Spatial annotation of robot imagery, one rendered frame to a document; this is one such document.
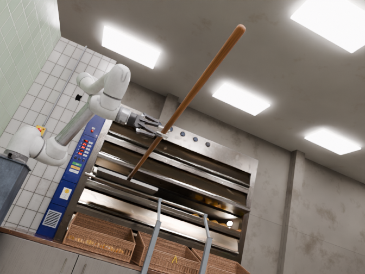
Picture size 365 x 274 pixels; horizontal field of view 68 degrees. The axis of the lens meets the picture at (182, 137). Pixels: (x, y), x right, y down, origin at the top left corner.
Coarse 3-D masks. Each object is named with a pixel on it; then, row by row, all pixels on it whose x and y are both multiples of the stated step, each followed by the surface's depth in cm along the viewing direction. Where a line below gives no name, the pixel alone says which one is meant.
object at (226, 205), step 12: (108, 168) 288; (120, 168) 282; (132, 168) 278; (144, 180) 295; (156, 180) 290; (168, 180) 287; (180, 192) 303; (192, 192) 296; (216, 204) 310; (228, 204) 304
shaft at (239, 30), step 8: (240, 24) 83; (232, 32) 85; (240, 32) 82; (232, 40) 86; (224, 48) 89; (216, 56) 94; (224, 56) 92; (216, 64) 96; (208, 72) 100; (200, 80) 105; (192, 88) 112; (200, 88) 110; (192, 96) 115; (184, 104) 121; (176, 112) 129; (176, 120) 135; (168, 128) 142; (152, 144) 165; (144, 160) 188; (136, 168) 204
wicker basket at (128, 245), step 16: (80, 224) 256; (96, 224) 261; (112, 224) 267; (64, 240) 209; (80, 240) 213; (96, 240) 217; (112, 240) 221; (128, 240) 258; (112, 256) 217; (128, 256) 221
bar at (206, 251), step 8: (88, 176) 241; (96, 176) 242; (112, 184) 245; (120, 184) 247; (136, 192) 250; (144, 192) 252; (160, 200) 254; (184, 208) 260; (160, 224) 226; (208, 232) 244; (152, 240) 220; (208, 240) 235; (152, 248) 218; (208, 248) 233; (208, 256) 231; (144, 264) 212; (200, 264) 230; (144, 272) 211; (200, 272) 225
